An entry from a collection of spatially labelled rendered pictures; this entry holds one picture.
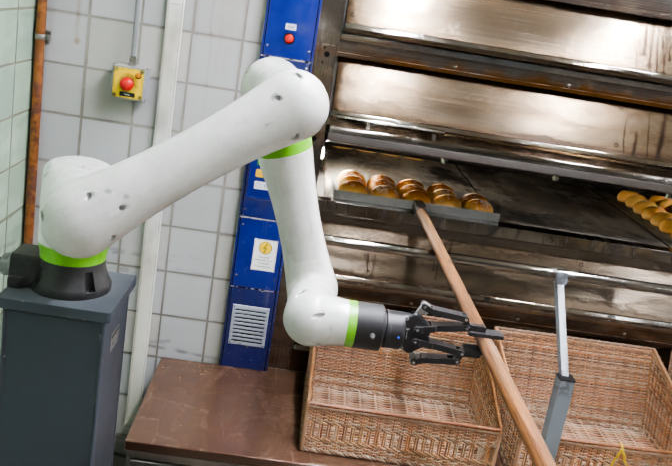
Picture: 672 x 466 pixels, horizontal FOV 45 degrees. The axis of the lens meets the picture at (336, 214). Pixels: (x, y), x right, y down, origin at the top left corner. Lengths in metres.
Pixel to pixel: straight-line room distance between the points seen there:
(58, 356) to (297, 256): 0.49
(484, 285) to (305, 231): 1.19
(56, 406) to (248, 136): 0.64
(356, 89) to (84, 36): 0.83
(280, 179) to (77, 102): 1.18
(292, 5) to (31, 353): 1.32
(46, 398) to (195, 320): 1.17
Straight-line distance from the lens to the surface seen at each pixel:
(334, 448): 2.36
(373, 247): 2.24
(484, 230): 2.66
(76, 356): 1.59
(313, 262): 1.65
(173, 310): 2.75
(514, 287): 2.74
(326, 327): 1.56
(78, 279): 1.57
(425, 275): 2.67
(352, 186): 2.64
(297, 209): 1.60
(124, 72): 2.51
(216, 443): 2.35
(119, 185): 1.36
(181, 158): 1.36
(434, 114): 2.54
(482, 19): 2.56
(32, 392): 1.65
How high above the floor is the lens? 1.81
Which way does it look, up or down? 15 degrees down
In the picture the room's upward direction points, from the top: 9 degrees clockwise
